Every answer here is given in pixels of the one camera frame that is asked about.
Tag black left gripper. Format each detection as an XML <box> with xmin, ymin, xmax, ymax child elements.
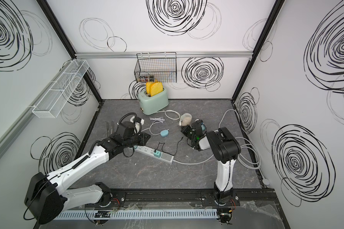
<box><xmin>124</xmin><ymin>132</ymin><xmax>152</xmax><ymax>149</ymax></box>

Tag teal charger with black cable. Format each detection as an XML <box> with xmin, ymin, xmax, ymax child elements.
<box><xmin>153</xmin><ymin>150</ymin><xmax>161</xmax><ymax>158</ymax></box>

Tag black usb cable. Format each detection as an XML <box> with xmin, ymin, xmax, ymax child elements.
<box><xmin>154</xmin><ymin>136</ymin><xmax>184</xmax><ymax>156</ymax></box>

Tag blue earbud case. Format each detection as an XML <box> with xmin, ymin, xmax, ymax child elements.
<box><xmin>160</xmin><ymin>129</ymin><xmax>169</xmax><ymax>137</ymax></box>

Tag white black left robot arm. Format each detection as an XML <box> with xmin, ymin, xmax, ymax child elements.
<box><xmin>24</xmin><ymin>113</ymin><xmax>151</xmax><ymax>225</ymax></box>

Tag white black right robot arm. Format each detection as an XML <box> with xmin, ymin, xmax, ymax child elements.
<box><xmin>181</xmin><ymin>119</ymin><xmax>241</xmax><ymax>205</ymax></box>

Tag clear plastic grain jar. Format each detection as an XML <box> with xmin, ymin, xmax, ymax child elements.
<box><xmin>180</xmin><ymin>113</ymin><xmax>192</xmax><ymax>127</ymax></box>

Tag white power strip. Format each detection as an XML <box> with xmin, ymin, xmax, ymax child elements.
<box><xmin>134</xmin><ymin>146</ymin><xmax>174</xmax><ymax>164</ymax></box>

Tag metal kitchen tongs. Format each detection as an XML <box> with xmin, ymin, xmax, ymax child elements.
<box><xmin>106</xmin><ymin>120</ymin><xmax>114</xmax><ymax>136</ymax></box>

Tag mint green toaster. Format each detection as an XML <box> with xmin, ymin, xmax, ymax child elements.
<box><xmin>138</xmin><ymin>89</ymin><xmax>169</xmax><ymax>115</ymax></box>

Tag yellow toast slices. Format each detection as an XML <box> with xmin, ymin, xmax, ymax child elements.
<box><xmin>146</xmin><ymin>82</ymin><xmax>163</xmax><ymax>97</ymax></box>

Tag white toaster power cord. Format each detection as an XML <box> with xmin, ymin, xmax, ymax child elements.
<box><xmin>157</xmin><ymin>110</ymin><xmax>182</xmax><ymax>121</ymax></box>

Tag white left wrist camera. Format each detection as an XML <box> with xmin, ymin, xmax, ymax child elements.
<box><xmin>133</xmin><ymin>117</ymin><xmax>144</xmax><ymax>126</ymax></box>

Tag grey power strip cord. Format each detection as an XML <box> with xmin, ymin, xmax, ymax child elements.
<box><xmin>171</xmin><ymin>108</ymin><xmax>261</xmax><ymax>170</ymax></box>

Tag black wire wall basket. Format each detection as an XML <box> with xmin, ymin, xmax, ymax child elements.
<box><xmin>134</xmin><ymin>52</ymin><xmax>177</xmax><ymax>83</ymax></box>

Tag white slotted cable duct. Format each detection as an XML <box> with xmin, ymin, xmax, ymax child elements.
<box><xmin>55</xmin><ymin>209</ymin><xmax>218</xmax><ymax>221</ymax></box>

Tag white wire wall shelf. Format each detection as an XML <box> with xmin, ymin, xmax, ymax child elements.
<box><xmin>32</xmin><ymin>60</ymin><xmax>90</xmax><ymax>118</ymax></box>

